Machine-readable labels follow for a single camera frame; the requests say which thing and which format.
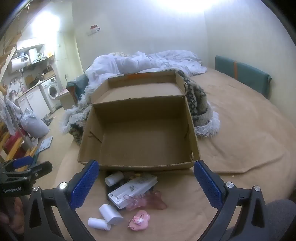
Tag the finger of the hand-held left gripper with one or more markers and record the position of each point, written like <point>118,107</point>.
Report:
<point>22,162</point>
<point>42,169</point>

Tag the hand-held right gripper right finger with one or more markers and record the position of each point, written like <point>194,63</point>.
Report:
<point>208,185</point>

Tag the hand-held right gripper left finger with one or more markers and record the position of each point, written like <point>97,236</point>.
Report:
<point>84,183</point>

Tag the white labelled pill bottle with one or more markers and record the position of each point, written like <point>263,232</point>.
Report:
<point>114,178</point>

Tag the white charger adapter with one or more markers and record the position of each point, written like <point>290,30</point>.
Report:
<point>111,214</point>

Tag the plain white plastic bottle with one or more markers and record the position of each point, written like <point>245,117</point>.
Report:
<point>97,223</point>

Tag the white rectangular plastic device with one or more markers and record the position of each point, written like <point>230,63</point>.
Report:
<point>131,188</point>

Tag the pink bunny case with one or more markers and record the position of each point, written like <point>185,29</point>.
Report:
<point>141,219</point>

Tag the cardboard box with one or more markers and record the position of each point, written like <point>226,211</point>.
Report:
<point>138,139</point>

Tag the person's left hand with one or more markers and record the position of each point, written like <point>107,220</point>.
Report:
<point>11,210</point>

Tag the yellow wooden rack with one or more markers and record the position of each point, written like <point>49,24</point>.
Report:
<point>9,143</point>

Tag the bathroom scale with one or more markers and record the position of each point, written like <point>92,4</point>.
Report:
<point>45,143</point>

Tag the grey stuffed bag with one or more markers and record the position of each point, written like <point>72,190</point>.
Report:
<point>33,126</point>

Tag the small brown object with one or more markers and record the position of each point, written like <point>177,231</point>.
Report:
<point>130,176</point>

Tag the hanging light clothes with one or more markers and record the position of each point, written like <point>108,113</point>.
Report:
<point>10,111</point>

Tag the white kitchen cabinet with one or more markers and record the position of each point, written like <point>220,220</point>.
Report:
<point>33,102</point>

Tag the small beige table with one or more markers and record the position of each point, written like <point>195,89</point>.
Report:
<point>66,98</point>

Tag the white washing machine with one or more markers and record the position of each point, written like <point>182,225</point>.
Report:
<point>52,92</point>

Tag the person's grey trouser leg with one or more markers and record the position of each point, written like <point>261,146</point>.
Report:
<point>281,217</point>

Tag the shaggy patterned blanket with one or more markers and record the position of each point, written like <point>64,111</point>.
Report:
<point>198,102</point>

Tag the teal chair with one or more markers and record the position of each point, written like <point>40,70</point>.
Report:
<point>78,83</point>

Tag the white water heater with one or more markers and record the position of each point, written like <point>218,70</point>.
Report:
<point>19,63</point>

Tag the range hood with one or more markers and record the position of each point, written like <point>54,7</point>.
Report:
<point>35,56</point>

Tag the white duvet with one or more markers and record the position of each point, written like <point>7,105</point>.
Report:
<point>138,62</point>

